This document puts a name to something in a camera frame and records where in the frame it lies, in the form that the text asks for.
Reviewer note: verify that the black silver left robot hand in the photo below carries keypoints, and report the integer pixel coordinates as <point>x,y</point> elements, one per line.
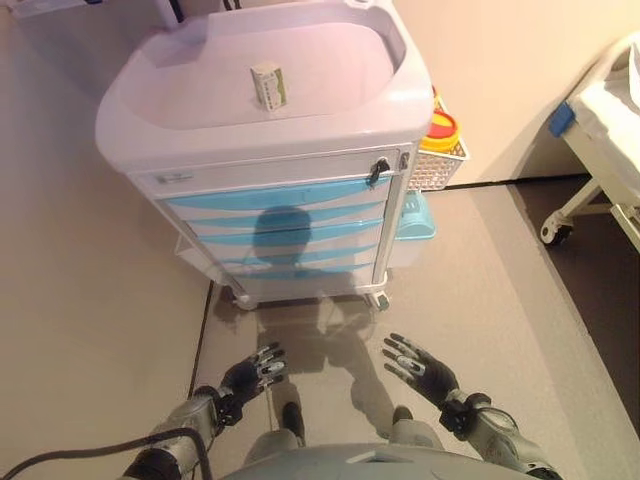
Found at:
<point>245,377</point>

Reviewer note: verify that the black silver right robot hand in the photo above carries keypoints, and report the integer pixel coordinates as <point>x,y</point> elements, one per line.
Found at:
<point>432,372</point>

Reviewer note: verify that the green white medicine box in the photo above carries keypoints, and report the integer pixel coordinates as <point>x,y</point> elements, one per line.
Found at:
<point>270,90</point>

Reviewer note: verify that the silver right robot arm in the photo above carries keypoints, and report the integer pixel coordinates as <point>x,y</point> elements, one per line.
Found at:
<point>495,425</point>

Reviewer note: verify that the silver left robot leg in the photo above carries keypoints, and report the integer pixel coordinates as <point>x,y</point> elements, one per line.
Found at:
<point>292,415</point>

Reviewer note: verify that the silver robot leg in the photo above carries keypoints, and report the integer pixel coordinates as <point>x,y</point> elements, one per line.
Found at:
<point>292,415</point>
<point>410,432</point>

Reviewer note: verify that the silver right robot leg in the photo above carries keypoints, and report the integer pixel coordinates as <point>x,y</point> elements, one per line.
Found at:
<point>410,432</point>

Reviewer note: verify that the cart caster wheel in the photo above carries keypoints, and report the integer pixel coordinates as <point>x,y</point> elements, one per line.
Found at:
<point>382,300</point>
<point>243,300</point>

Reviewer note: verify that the grey robot torso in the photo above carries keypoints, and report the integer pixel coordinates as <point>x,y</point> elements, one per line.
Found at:
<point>370,465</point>

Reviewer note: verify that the clear plastic side holder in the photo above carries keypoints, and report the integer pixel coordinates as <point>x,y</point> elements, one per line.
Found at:
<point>192,252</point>

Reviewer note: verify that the translucent bin blue lid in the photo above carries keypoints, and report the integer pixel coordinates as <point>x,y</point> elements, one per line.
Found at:
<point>415,225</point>

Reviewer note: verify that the bed caster wheel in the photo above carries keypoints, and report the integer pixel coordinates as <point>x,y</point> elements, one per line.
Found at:
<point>555,232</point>

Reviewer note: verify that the black cart key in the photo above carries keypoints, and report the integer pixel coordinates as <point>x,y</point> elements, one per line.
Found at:
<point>380,170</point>

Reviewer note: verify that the metal cart latch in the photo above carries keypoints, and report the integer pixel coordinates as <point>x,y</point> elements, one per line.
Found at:
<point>404,161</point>

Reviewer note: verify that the white medical cart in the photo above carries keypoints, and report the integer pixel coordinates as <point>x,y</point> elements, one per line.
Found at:
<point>250,135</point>

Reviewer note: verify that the yellow sharps container red lid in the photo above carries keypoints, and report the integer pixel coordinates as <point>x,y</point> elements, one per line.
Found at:
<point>440,130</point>
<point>436,102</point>

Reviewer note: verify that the blue bed clamp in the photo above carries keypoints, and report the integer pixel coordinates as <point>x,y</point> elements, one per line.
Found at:
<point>561,120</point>

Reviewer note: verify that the white hospital bed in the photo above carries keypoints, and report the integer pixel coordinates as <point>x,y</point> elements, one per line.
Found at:
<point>600,135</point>

